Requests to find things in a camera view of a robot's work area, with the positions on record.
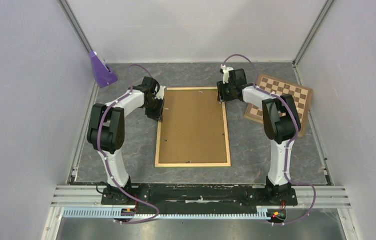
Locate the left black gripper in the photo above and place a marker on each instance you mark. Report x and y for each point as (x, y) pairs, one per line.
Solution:
(158, 115)

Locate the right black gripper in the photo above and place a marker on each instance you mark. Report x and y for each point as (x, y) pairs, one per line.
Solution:
(222, 95)

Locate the brown frame backing board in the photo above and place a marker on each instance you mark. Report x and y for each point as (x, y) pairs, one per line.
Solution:
(192, 126)

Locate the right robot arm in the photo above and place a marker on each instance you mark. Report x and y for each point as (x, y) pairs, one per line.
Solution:
(280, 121)

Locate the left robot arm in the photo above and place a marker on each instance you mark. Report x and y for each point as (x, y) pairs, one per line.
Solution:
(106, 130)

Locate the purple plastic stand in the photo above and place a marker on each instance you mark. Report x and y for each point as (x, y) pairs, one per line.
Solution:
(103, 74)

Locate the wooden chessboard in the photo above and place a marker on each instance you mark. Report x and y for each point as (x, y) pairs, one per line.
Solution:
(302, 95)

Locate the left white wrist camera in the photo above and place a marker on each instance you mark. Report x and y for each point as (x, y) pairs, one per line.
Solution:
(160, 94)

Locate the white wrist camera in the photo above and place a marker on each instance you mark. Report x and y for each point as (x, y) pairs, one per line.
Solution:
(224, 70)
(160, 94)

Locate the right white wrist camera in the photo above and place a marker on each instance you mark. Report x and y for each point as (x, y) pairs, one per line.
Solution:
(224, 70)

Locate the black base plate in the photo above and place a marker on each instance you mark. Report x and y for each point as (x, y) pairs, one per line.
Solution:
(195, 199)

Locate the white slotted cable duct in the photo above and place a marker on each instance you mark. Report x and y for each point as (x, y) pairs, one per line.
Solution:
(120, 213)

